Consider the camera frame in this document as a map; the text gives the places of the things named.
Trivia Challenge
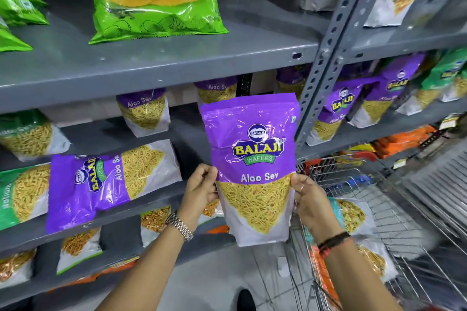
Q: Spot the silver metal wristwatch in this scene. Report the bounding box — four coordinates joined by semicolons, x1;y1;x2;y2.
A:
166;212;194;242

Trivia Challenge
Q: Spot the purple sev snack pouch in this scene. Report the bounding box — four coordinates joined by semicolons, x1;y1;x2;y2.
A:
193;76;238;108
276;64;311;101
348;53;426;129
45;139;182;235
200;93;301;248
306;78;366;147
116;88;171;138

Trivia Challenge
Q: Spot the row of orange packets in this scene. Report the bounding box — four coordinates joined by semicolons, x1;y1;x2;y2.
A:
47;256;140;294

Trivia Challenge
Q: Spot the grey metal shelf rack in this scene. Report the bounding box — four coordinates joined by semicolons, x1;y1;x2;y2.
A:
295;0;467;163
0;0;332;311

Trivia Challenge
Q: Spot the person's right hand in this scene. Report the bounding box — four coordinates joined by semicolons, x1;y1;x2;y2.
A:
290;173;344;244

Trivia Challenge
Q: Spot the person's left hand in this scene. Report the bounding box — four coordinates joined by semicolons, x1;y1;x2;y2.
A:
178;164;220;230

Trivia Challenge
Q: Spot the green trimmed snack pouch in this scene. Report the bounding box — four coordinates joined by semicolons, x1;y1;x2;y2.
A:
0;248;37;290
140;205;172;248
56;228;103;275

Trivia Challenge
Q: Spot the black and red thread bracelet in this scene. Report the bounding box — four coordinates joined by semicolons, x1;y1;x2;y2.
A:
317;231;353;260

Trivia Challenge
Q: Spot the green sev snack pouch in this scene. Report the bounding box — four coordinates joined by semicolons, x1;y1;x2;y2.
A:
0;109;72;162
0;163;51;231
395;48;467;117

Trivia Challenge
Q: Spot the orange snack packet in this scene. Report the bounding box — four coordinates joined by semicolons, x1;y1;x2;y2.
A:
309;245;341;306

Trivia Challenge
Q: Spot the yellow snack packet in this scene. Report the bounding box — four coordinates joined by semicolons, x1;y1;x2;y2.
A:
335;143;377;168

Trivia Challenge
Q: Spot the teal snack pouch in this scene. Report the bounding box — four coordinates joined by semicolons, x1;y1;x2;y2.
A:
304;197;377;243

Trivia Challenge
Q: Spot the wire shopping cart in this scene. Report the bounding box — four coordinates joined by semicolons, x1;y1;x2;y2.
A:
290;151;467;311

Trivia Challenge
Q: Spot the pile of orange packets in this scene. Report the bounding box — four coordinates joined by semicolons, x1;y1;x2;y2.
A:
372;124;437;160

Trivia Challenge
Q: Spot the person's left forearm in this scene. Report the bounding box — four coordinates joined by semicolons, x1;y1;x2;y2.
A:
96;220;193;311

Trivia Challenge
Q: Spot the person's black shoe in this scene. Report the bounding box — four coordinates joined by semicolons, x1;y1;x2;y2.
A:
236;288;257;311

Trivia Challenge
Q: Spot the person's right forearm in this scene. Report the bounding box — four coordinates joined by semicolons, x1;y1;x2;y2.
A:
322;239;403;311

